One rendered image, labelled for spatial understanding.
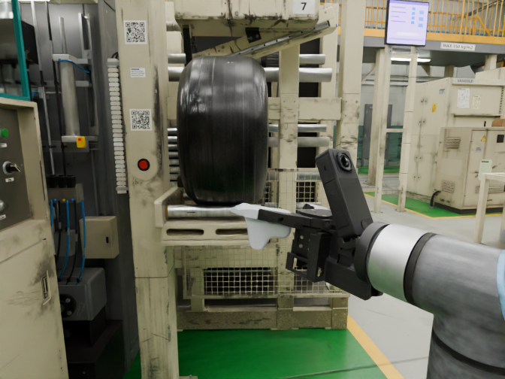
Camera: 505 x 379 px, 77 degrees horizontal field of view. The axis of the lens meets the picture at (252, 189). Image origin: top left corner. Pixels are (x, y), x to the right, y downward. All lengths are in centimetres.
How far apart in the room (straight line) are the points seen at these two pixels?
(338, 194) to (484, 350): 19
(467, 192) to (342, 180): 511
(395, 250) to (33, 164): 108
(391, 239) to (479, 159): 518
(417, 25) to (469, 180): 225
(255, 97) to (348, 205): 67
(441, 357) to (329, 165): 22
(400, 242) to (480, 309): 8
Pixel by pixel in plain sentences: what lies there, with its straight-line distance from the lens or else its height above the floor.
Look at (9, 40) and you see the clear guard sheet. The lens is 121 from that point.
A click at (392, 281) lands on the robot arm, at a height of 104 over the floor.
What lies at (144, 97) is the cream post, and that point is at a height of 130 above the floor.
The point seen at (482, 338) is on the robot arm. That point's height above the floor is 102.
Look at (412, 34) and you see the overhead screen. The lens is 519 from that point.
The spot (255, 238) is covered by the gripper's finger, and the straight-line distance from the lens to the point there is 44.
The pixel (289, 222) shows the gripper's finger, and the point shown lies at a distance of 40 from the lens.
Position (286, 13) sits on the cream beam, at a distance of 152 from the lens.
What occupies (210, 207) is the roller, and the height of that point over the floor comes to 91.
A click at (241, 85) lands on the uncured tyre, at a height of 132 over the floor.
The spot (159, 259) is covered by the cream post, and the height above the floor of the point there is 70.
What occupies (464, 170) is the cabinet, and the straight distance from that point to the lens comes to 540.
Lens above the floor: 118
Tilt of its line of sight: 10 degrees down
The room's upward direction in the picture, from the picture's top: straight up
